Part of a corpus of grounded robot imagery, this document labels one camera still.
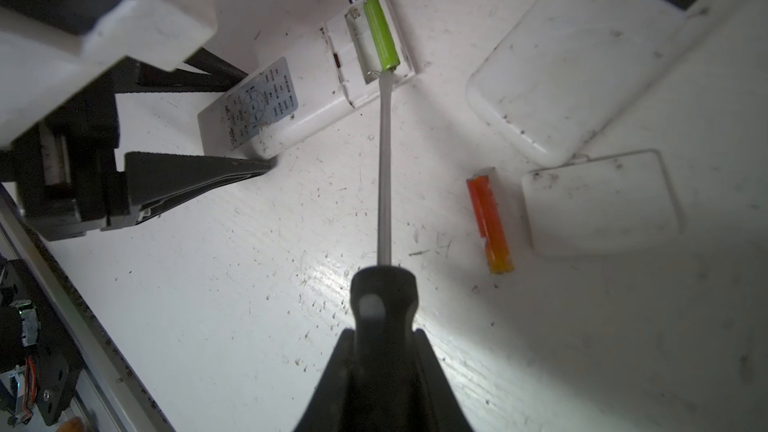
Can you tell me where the white battery cover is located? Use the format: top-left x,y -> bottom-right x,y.
522,150 -> 683,257

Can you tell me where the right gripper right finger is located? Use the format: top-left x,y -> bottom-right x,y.
414,329 -> 472,431

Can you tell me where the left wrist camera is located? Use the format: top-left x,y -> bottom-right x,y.
1,0 -> 217,147

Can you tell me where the orange battery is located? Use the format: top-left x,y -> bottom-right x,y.
466,168 -> 515,275

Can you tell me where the white red remote control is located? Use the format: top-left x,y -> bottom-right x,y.
466,0 -> 744,167

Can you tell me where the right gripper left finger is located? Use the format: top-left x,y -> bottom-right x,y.
294,329 -> 355,432

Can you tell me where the black yellow screwdriver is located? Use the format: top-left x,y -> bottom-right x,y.
352,71 -> 416,431

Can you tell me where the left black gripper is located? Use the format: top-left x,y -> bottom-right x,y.
1,48 -> 276,241

